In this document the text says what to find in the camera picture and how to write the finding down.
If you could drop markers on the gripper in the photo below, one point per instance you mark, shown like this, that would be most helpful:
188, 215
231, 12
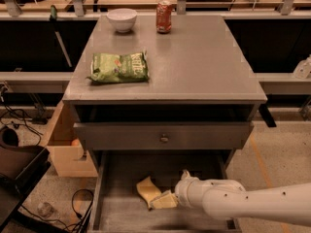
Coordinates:
183, 191

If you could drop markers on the yellow sponge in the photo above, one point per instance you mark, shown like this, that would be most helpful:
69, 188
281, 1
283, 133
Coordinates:
147, 190

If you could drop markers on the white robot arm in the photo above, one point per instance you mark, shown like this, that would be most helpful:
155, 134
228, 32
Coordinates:
226, 199

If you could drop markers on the grey open middle drawer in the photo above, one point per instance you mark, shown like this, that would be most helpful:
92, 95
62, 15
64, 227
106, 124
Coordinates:
118, 208

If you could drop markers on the round brass drawer knob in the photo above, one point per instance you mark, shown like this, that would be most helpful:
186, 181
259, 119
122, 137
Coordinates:
164, 138

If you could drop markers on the grey top drawer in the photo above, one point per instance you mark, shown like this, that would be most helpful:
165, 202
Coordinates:
139, 127

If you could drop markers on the grey wooden cabinet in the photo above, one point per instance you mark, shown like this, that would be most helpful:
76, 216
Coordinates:
197, 63

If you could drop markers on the light wooden box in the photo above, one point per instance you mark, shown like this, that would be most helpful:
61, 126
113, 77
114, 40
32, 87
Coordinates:
68, 161

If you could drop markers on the orange ball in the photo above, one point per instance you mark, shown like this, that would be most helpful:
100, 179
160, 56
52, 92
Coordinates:
75, 142

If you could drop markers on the green chips bag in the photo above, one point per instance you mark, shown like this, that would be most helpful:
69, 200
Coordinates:
119, 68

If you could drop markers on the black tray bin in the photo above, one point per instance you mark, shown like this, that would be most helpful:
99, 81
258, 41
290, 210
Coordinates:
20, 166

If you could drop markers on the orange soda can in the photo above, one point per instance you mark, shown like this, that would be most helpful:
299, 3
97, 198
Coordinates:
163, 16

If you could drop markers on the white ceramic bowl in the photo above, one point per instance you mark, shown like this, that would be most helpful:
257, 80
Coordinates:
122, 19

